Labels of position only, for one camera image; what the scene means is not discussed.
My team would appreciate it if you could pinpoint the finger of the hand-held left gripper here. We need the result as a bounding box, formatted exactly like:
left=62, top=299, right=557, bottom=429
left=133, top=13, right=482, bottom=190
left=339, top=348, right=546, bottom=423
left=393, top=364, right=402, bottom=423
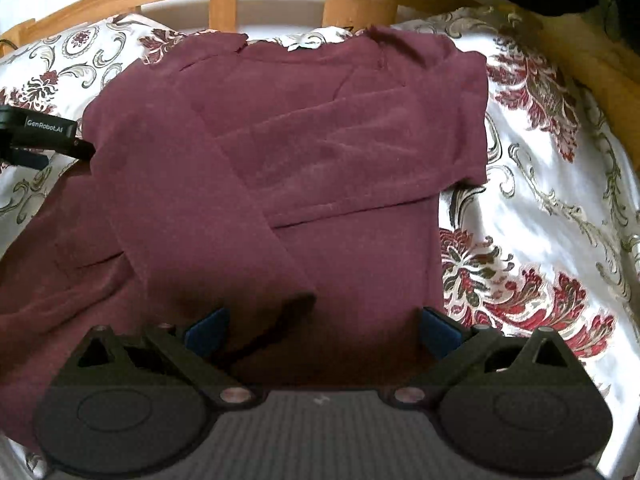
left=0, top=140, right=97, bottom=171

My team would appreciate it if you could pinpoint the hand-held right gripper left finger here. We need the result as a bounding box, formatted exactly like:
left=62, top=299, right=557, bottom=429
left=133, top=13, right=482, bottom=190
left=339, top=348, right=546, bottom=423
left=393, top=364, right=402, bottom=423
left=65, top=307, right=258, bottom=407

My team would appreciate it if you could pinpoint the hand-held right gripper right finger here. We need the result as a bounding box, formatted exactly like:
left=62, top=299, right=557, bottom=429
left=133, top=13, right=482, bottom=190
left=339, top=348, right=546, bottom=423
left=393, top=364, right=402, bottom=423
left=392, top=306, right=577, bottom=407

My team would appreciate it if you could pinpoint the maroon shirt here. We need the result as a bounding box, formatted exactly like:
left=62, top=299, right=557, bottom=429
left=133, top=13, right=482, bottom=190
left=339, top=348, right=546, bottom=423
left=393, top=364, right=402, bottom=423
left=0, top=25, right=493, bottom=453

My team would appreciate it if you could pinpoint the floral patterned bedspread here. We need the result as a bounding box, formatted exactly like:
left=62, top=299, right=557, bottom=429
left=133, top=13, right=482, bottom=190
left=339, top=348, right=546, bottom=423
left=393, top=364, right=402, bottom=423
left=0, top=5, right=640, bottom=480

